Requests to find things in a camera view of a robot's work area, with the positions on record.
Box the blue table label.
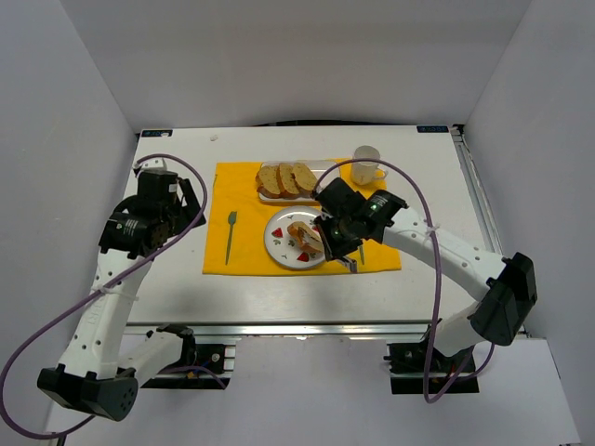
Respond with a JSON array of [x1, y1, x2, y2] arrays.
[[140, 129, 173, 138], [416, 125, 450, 134]]

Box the left blue table label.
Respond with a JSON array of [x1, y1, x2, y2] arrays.
[[140, 129, 173, 138]]

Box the metal tongs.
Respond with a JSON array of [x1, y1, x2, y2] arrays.
[[302, 232, 362, 273]]

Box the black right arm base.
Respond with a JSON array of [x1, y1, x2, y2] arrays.
[[383, 341, 480, 397]]

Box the white ceramic mug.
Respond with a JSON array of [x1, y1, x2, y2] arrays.
[[350, 145, 388, 186]]

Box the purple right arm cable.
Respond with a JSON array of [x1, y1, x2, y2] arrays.
[[311, 160, 496, 404]]

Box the teal plastic fork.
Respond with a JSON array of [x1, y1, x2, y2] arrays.
[[225, 211, 237, 265]]

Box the yellow cloth placemat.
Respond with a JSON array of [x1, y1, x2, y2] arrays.
[[201, 158, 403, 277]]

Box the white rectangular bread tray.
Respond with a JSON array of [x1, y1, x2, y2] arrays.
[[256, 160, 341, 203]]

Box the right blue table label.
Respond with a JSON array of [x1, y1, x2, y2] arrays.
[[416, 125, 450, 134]]

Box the teal plastic knife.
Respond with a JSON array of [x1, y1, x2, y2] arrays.
[[358, 244, 365, 266]]

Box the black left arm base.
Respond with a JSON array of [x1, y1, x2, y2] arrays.
[[143, 344, 235, 390]]

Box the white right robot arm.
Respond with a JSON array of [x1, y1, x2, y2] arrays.
[[312, 178, 537, 357]]

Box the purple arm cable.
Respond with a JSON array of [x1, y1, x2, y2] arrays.
[[311, 160, 496, 404], [0, 153, 208, 439]]

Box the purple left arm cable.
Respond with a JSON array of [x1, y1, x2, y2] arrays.
[[0, 153, 208, 439]]

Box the bread slice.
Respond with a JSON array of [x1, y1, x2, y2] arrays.
[[287, 221, 324, 254], [276, 163, 300, 199], [292, 163, 318, 194], [256, 165, 282, 199]]

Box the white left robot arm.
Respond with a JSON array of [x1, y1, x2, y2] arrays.
[[37, 169, 205, 421]]

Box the watermelon pattern round plate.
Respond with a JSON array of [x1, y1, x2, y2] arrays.
[[263, 205, 325, 269]]

